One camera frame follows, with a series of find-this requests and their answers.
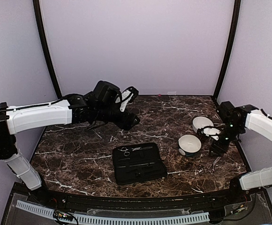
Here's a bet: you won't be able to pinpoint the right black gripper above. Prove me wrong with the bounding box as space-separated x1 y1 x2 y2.
208 121 243 157

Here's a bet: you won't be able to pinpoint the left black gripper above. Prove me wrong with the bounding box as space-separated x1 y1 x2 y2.
95 105 140 130

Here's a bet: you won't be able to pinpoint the silver scissors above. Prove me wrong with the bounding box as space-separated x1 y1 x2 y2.
208 157 221 174
118 146 153 157

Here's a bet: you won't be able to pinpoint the black zippered tool case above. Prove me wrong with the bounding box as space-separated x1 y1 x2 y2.
112 142 167 185

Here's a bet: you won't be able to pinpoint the black hair clip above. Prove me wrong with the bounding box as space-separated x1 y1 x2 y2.
126 170 153 180

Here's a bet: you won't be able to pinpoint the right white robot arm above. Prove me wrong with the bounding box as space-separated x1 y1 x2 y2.
193 101 272 203

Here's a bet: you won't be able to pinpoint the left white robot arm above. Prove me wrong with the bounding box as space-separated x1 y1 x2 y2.
0 82 140 204

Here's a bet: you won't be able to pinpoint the plain white bowl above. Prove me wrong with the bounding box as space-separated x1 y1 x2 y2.
192 116 214 133

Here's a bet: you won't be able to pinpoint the white and teal bowl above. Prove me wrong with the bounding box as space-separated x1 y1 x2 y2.
178 135 202 157

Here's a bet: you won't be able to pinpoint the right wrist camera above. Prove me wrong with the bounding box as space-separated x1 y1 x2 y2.
217 101 235 123

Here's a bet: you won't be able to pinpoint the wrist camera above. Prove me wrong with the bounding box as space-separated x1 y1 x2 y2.
217 101 235 123
93 81 121 104

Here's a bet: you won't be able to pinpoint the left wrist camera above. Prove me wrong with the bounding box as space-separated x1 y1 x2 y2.
93 81 121 104

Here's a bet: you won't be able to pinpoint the black front rail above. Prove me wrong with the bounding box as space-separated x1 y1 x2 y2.
1 183 272 225

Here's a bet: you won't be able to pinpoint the white slotted cable duct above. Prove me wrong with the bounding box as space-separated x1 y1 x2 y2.
15 200 210 225

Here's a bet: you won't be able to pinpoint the left black frame post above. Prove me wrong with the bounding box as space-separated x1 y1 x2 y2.
32 0 62 98

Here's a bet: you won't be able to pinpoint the black frame post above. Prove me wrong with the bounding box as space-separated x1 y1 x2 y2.
32 0 62 98
212 0 242 101

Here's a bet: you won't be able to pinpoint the right black frame post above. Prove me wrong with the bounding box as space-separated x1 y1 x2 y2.
212 0 242 101

